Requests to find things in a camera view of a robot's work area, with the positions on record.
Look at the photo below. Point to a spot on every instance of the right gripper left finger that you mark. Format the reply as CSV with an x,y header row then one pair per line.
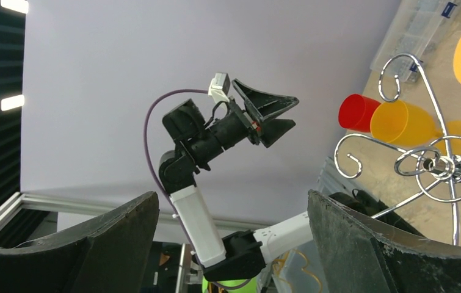
x,y
107,253

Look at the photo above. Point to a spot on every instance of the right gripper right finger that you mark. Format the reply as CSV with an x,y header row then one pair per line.
x,y
361,254

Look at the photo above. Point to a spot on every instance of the clear plastic compartment box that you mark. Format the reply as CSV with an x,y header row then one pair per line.
x,y
417,28

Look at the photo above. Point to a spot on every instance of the red wine glass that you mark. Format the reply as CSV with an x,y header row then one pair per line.
x,y
356,111

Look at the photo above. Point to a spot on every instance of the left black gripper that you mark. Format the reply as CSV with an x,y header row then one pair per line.
x,y
261,107

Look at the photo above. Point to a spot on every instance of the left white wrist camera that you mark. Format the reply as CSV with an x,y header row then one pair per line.
x,y
219,87

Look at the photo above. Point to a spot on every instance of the chrome wine glass rack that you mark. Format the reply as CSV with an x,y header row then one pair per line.
x,y
436,166

